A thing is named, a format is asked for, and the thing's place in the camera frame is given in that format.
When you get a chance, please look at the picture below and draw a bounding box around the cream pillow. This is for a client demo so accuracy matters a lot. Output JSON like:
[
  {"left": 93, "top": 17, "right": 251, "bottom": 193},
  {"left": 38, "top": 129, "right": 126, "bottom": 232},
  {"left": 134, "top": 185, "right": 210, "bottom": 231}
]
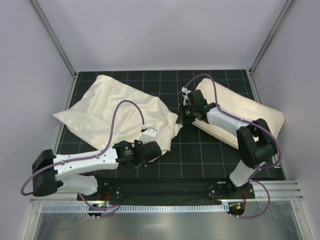
[{"left": 192, "top": 78, "right": 285, "bottom": 149}]

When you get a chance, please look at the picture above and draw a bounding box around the cream pillowcase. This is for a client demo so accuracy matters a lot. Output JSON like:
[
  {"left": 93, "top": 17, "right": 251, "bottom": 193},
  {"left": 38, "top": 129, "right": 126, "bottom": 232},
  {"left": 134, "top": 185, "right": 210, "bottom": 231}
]
[{"left": 53, "top": 75, "right": 182, "bottom": 154}]

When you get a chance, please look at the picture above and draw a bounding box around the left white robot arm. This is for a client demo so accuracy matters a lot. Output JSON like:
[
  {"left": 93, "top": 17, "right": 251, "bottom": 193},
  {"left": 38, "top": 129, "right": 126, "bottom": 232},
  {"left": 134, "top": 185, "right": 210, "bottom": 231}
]
[{"left": 32, "top": 140, "right": 162, "bottom": 201}]

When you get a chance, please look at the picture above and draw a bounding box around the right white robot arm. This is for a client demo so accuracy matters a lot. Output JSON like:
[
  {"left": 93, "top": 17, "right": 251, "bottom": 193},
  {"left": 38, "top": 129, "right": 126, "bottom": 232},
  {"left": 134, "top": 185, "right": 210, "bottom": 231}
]
[{"left": 176, "top": 87, "right": 278, "bottom": 198}]

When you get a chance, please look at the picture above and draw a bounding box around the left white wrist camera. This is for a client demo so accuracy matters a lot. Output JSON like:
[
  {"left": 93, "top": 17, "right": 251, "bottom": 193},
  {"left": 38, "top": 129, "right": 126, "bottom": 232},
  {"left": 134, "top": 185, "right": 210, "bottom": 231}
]
[{"left": 139, "top": 125, "right": 157, "bottom": 144}]

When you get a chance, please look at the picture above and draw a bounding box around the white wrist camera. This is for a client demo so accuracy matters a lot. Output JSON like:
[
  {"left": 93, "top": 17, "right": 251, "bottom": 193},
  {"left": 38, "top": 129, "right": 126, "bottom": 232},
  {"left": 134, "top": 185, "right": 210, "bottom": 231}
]
[
  {"left": 180, "top": 86, "right": 191, "bottom": 106},
  {"left": 139, "top": 125, "right": 157, "bottom": 144}
]

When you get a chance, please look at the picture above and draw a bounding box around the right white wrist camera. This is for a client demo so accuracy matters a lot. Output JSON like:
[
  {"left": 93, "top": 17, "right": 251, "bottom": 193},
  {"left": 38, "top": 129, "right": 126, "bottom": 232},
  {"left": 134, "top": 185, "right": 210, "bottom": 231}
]
[{"left": 180, "top": 86, "right": 191, "bottom": 106}]

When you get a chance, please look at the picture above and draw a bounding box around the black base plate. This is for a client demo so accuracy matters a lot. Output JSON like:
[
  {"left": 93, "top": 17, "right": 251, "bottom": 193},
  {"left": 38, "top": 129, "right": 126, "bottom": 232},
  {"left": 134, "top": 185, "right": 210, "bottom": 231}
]
[{"left": 84, "top": 178, "right": 255, "bottom": 206}]

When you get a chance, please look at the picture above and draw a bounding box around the slotted cable duct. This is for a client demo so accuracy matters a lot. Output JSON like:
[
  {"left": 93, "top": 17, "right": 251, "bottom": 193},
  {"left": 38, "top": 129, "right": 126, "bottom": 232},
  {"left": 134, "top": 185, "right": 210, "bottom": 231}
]
[{"left": 40, "top": 202, "right": 229, "bottom": 214}]

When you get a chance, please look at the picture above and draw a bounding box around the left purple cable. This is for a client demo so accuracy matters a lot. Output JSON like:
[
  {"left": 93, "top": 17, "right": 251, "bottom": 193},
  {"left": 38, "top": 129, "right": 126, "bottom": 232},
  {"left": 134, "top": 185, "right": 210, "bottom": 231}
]
[{"left": 20, "top": 99, "right": 147, "bottom": 231}]

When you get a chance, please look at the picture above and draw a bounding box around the purple cable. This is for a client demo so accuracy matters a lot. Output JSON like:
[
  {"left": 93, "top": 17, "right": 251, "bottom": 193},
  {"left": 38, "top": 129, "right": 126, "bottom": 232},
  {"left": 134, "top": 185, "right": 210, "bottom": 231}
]
[
  {"left": 20, "top": 99, "right": 147, "bottom": 231},
  {"left": 183, "top": 73, "right": 281, "bottom": 221}
]

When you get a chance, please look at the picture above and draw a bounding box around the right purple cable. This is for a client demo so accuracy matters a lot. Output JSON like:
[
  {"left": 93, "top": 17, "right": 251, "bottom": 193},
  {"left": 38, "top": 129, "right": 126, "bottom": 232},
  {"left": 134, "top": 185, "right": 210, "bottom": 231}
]
[{"left": 183, "top": 73, "right": 281, "bottom": 221}]

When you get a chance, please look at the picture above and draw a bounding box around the aluminium rail front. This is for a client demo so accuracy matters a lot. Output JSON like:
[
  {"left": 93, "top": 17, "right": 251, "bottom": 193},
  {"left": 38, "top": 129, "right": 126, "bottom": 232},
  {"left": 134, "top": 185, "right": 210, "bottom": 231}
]
[{"left": 30, "top": 180, "right": 303, "bottom": 203}]

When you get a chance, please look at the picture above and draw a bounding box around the right aluminium frame post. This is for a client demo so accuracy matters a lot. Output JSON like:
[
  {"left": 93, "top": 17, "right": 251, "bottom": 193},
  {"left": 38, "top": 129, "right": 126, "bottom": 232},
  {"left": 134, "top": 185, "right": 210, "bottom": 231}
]
[{"left": 249, "top": 0, "right": 297, "bottom": 75}]

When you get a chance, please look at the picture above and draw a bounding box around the aluminium frame post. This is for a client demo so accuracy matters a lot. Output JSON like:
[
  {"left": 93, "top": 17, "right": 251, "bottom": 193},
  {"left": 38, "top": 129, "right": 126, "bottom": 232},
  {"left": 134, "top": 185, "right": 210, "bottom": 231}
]
[
  {"left": 28, "top": 0, "right": 77, "bottom": 79},
  {"left": 249, "top": 0, "right": 297, "bottom": 75}
]

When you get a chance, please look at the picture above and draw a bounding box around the left aluminium frame post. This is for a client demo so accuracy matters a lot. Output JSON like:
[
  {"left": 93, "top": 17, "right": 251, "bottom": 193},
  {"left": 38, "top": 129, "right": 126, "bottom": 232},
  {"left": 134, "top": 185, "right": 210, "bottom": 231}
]
[{"left": 28, "top": 0, "right": 77, "bottom": 79}]

